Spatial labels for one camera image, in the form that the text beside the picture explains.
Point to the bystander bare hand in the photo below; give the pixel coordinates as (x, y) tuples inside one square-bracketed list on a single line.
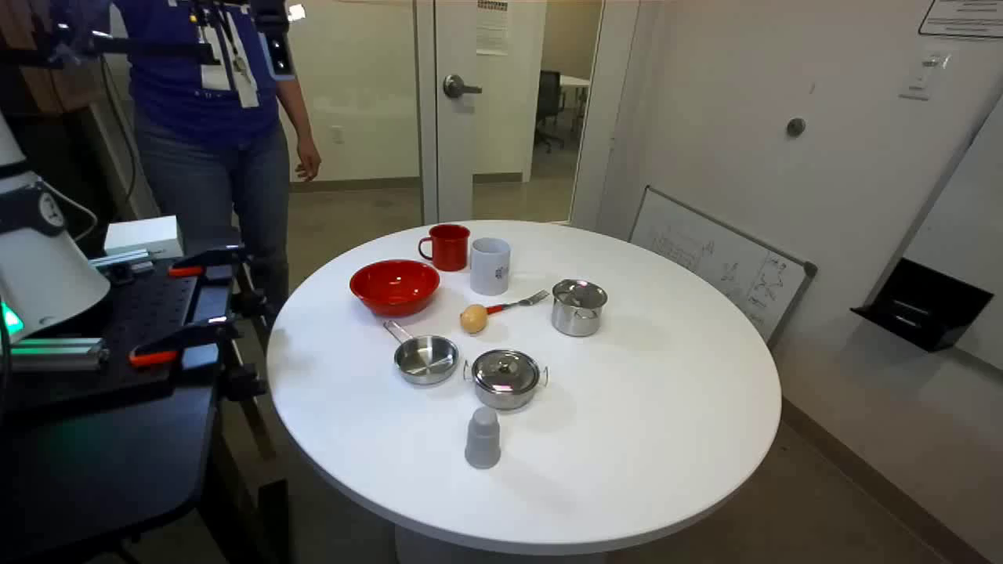
[(308, 159)]

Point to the tall steel pot lid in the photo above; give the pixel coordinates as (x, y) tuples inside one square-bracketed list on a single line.
[(578, 291)]

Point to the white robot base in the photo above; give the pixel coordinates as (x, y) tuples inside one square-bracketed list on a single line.
[(41, 268)]

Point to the wide steel pot lid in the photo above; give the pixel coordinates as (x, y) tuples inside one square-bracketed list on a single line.
[(506, 366)]

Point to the wide steel pot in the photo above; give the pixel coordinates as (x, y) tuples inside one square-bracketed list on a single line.
[(506, 392)]

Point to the tall steel pot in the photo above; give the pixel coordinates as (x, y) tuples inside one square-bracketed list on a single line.
[(578, 317)]

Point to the person in blue shirt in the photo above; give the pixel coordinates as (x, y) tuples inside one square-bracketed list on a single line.
[(198, 126)]

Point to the black clamp orange trigger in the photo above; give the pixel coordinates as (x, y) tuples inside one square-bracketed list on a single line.
[(176, 345), (205, 260)]

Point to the white door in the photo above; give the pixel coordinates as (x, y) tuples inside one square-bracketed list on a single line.
[(456, 147)]

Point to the red bowl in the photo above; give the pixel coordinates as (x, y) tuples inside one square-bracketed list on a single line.
[(391, 286)]

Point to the red mug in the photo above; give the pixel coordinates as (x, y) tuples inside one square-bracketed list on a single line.
[(450, 249)]

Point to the white box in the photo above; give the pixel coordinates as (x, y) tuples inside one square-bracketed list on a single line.
[(141, 233)]

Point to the white mug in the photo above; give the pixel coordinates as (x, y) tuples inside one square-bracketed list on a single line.
[(489, 268)]

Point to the small steel pan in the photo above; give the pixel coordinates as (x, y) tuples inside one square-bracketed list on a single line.
[(426, 361)]

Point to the grey plastic cup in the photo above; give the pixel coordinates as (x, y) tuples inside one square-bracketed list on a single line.
[(484, 439)]

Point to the black workbench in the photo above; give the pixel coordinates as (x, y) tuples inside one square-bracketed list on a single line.
[(104, 448)]

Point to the leaning whiteboard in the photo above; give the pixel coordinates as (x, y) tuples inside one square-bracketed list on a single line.
[(723, 260)]

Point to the round black wall fixture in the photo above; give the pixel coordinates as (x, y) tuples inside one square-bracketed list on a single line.
[(794, 126)]

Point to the white light switch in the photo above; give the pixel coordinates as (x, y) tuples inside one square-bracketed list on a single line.
[(925, 77)]

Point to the framed wall sign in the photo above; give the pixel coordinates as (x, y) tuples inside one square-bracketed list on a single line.
[(961, 16)]

